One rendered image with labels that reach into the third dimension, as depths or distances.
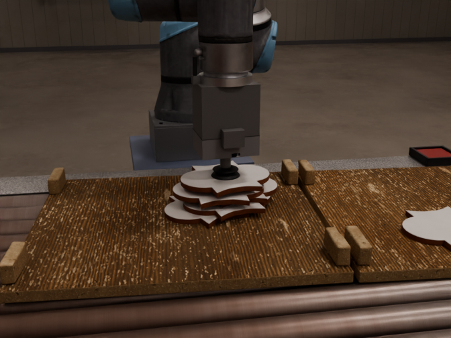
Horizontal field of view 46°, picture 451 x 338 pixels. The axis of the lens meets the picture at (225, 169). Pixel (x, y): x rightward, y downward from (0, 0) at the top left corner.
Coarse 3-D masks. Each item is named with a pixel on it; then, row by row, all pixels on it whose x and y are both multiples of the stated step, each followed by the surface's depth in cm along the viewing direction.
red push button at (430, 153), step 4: (436, 148) 111; (440, 148) 111; (424, 152) 108; (428, 152) 108; (432, 152) 108; (436, 152) 108; (440, 152) 108; (444, 152) 108; (448, 152) 108; (428, 156) 106; (432, 156) 106; (436, 156) 106; (440, 156) 106; (444, 156) 106; (448, 156) 106
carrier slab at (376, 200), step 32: (320, 192) 86; (352, 192) 86; (384, 192) 86; (416, 192) 86; (448, 192) 86; (352, 224) 75; (384, 224) 75; (384, 256) 67; (416, 256) 67; (448, 256) 67
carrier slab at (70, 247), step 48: (96, 192) 86; (144, 192) 86; (288, 192) 86; (48, 240) 71; (96, 240) 71; (144, 240) 71; (192, 240) 71; (240, 240) 71; (288, 240) 71; (0, 288) 60; (48, 288) 60; (96, 288) 60; (144, 288) 61; (192, 288) 62; (240, 288) 62
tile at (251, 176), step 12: (192, 168) 84; (204, 168) 82; (240, 168) 82; (252, 168) 82; (264, 168) 82; (192, 180) 78; (204, 180) 78; (216, 180) 78; (228, 180) 78; (240, 180) 78; (252, 180) 78; (264, 180) 79; (216, 192) 74; (228, 192) 75
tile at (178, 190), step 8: (176, 184) 80; (176, 192) 77; (184, 192) 77; (192, 192) 77; (200, 192) 77; (208, 192) 77; (240, 192) 77; (248, 192) 77; (256, 192) 78; (184, 200) 76; (192, 200) 76; (200, 200) 75; (208, 200) 75; (216, 200) 75; (224, 200) 75; (232, 200) 75; (240, 200) 75; (248, 200) 75
